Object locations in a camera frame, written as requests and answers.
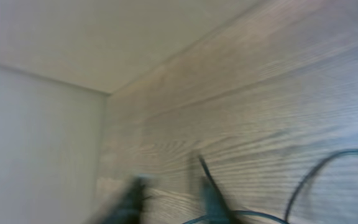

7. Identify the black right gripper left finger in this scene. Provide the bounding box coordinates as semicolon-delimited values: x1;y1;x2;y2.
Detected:
99;176;147;224

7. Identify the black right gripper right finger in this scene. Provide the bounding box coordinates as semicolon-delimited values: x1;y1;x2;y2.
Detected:
201;177;238;224

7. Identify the thin black cable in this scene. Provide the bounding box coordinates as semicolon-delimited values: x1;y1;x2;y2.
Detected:
181;149;358;224

